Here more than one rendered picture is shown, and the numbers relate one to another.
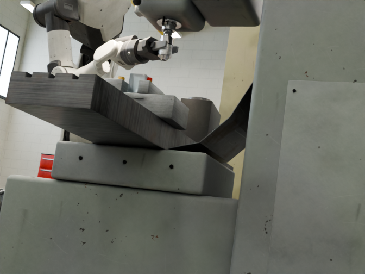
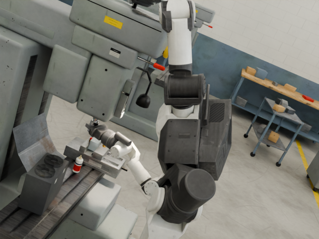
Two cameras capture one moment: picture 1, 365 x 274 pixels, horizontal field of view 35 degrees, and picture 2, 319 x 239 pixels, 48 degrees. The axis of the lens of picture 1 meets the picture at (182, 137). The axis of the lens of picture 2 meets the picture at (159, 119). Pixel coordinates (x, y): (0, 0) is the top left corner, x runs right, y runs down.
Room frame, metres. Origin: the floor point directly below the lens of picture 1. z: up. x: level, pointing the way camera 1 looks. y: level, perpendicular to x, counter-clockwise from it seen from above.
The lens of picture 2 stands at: (3.67, -0.03, 2.09)
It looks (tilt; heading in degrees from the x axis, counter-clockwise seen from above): 21 degrees down; 165
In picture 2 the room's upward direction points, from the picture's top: 23 degrees clockwise
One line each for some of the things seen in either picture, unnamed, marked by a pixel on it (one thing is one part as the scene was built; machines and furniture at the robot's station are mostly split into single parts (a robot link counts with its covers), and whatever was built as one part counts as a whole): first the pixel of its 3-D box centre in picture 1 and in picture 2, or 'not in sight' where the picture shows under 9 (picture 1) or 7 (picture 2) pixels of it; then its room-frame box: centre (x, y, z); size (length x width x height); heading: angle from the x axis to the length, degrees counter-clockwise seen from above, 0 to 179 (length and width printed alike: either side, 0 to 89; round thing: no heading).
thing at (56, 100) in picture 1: (150, 144); (76, 175); (1.89, 0.10, 0.89); 1.24 x 0.23 x 0.08; 159
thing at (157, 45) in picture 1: (158, 44); not in sight; (1.87, 0.12, 1.22); 0.06 x 0.02 x 0.03; 48
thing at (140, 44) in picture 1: (146, 51); (104, 135); (1.95, 0.17, 1.22); 0.13 x 0.12 x 0.10; 138
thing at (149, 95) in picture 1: (127, 103); (96, 154); (1.76, 0.18, 0.98); 0.35 x 0.15 x 0.11; 71
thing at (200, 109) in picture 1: (198, 128); (44, 181); (2.21, -0.06, 1.03); 0.22 x 0.12 x 0.20; 166
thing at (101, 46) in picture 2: not in sight; (112, 45); (1.87, 0.06, 1.68); 0.34 x 0.24 x 0.10; 69
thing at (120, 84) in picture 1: (122, 92); (101, 151); (1.77, 0.20, 1.02); 0.15 x 0.06 x 0.04; 161
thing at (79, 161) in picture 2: not in sight; (78, 163); (1.91, 0.09, 0.98); 0.04 x 0.04 x 0.11
